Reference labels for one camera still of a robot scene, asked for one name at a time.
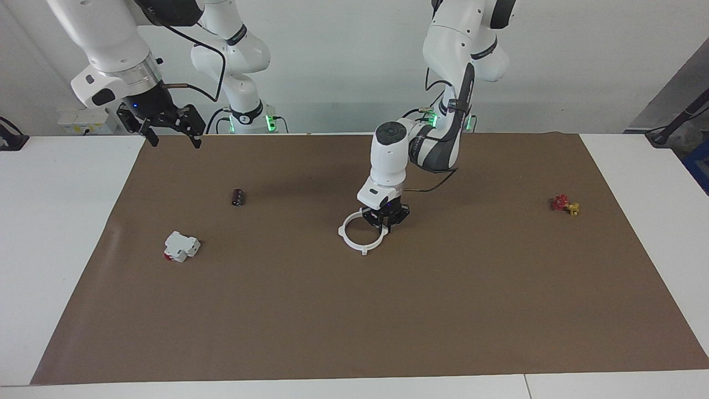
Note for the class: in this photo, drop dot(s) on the red and yellow valve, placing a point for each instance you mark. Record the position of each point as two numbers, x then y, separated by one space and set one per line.
561 203

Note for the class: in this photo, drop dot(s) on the brown paper mat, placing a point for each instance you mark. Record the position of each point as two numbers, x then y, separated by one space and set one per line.
360 310

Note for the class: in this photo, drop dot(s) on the white power strip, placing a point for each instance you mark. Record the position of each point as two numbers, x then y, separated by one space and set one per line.
69 124

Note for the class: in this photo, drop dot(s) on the black cylindrical capacitor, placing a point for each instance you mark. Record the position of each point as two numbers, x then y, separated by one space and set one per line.
239 197

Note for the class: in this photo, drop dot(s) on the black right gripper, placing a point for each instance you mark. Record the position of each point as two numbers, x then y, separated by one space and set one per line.
155 111

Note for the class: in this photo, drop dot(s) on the black clamp mount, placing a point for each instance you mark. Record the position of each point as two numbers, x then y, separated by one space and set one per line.
12 141

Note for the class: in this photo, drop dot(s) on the white circuit breaker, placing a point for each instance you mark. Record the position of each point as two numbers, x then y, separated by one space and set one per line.
180 245

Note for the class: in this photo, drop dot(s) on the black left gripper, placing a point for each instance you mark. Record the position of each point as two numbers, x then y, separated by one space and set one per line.
388 213

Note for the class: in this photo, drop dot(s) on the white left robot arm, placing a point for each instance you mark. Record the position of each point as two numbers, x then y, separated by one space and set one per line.
390 160

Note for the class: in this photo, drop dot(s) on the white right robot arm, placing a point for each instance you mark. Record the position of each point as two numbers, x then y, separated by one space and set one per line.
105 39

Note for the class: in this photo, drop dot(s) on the black stand leg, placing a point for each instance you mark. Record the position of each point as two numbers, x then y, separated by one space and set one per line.
678 119

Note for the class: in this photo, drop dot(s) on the blue box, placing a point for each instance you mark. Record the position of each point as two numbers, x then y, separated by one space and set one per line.
699 166

